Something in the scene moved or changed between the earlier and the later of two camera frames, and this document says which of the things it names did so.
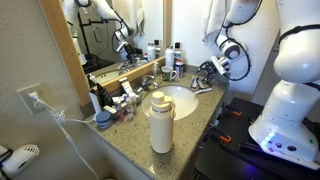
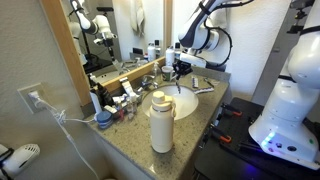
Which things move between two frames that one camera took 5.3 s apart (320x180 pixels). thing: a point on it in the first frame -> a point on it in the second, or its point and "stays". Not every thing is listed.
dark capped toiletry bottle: x=177 y=51 stays
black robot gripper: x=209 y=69 -> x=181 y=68
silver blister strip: x=194 y=82 stays
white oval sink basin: x=185 y=100 stays
